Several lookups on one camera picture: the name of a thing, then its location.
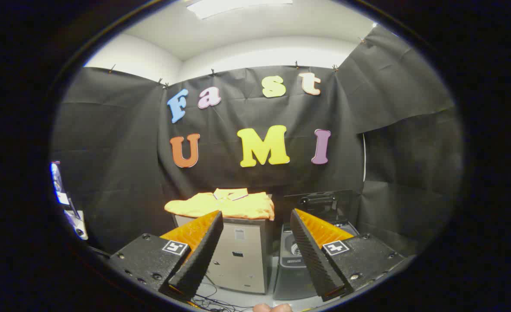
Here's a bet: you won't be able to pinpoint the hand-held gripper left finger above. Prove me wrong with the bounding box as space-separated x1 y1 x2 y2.
107 210 224 302

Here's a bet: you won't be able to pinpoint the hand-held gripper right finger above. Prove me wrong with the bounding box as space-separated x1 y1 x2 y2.
289 208 407 302

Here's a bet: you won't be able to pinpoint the grey washing machine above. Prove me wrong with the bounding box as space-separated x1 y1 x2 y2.
273 219 361 300

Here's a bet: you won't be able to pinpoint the dark washing machine lid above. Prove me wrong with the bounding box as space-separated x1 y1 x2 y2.
284 189 354 224

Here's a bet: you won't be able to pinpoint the orange polo shirt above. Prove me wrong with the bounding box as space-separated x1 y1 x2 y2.
165 188 275 221

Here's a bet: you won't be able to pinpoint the grey metal cabinet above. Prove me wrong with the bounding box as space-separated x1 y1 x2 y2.
172 214 275 294

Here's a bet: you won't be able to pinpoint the black backdrop cloth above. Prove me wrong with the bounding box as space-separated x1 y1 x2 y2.
50 26 464 260

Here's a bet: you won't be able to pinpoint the white electronic equipment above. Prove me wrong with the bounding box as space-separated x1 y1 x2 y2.
50 161 89 241

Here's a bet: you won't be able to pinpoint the ceiling light panel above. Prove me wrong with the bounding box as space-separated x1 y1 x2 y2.
186 0 294 20

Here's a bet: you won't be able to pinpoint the black floor cables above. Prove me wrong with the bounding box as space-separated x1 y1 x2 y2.
193 281 256 312

